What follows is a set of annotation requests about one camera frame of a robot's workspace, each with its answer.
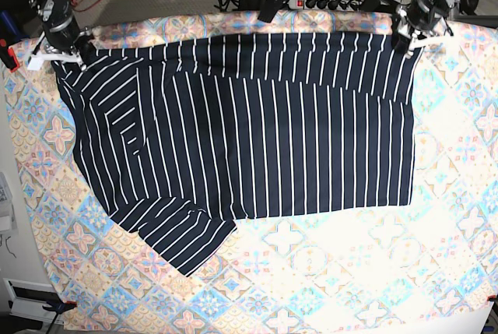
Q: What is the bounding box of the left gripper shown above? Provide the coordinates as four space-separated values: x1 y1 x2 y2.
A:
391 0 447 59

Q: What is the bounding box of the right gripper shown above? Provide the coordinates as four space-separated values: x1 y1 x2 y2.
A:
42 15 96 71

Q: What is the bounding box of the navy white striped T-shirt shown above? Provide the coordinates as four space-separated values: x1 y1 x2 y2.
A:
52 32 421 276

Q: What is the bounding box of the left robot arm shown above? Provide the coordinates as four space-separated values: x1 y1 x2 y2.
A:
391 0 460 58

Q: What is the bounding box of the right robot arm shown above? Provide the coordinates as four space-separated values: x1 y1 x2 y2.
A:
27 0 95 71

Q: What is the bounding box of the red black clamp upper left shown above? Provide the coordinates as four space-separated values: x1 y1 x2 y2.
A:
0 38 19 72

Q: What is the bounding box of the white power strip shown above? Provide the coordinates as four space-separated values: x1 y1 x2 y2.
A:
286 0 362 12

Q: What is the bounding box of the black remote-like device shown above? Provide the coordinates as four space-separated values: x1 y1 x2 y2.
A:
258 0 286 23

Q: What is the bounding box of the white papers left edge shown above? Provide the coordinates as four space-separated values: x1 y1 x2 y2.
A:
0 173 17 235

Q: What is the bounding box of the white box lower left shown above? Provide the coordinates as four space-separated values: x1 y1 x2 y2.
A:
3 278 59 323

